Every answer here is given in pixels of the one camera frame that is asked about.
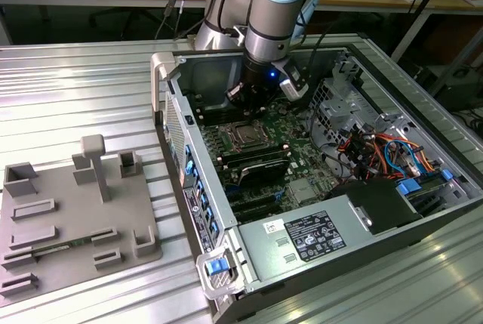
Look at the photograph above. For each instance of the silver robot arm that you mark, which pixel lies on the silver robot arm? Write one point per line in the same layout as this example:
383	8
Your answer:
271	18

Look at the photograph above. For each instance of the black RAM slot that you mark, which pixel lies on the black RAM slot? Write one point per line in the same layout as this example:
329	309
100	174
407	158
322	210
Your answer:
260	159
213	120
253	153
211	112

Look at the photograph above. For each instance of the CPU socket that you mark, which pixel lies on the CPU socket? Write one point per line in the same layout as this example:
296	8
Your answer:
249	147

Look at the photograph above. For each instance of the black expansion slot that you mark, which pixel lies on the black expansion slot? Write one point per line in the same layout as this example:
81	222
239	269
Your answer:
258	212
253	199

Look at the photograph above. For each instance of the grey metal PC case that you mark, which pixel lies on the grey metal PC case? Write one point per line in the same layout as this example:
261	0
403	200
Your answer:
211	74

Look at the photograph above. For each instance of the green motherboard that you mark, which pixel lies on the green motherboard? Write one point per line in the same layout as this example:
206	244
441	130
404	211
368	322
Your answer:
302	150

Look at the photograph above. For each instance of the metal disk bay cage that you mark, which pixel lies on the metal disk bay cage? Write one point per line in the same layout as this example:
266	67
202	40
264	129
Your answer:
339	108

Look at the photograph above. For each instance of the black graphics card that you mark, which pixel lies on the black graphics card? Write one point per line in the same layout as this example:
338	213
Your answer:
264	173

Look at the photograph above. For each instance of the silver chipset heatsink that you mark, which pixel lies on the silver chipset heatsink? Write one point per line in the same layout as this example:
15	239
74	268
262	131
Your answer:
302	191

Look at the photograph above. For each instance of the silver power supply unit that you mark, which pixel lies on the silver power supply unit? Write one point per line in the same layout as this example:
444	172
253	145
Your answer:
264	248

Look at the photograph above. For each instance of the black plastic shroud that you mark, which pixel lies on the black plastic shroud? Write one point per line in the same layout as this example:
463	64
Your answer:
373	203

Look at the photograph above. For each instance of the small blue clip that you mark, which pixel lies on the small blue clip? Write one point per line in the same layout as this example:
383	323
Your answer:
447	174

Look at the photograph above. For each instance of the grey parts rack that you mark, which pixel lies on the grey parts rack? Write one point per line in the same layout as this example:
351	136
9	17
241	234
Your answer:
75	218

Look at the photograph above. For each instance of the green RAM stick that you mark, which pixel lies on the green RAM stick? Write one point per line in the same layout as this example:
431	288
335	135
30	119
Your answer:
71	244

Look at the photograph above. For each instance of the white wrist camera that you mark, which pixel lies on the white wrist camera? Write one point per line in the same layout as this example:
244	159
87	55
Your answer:
294	84

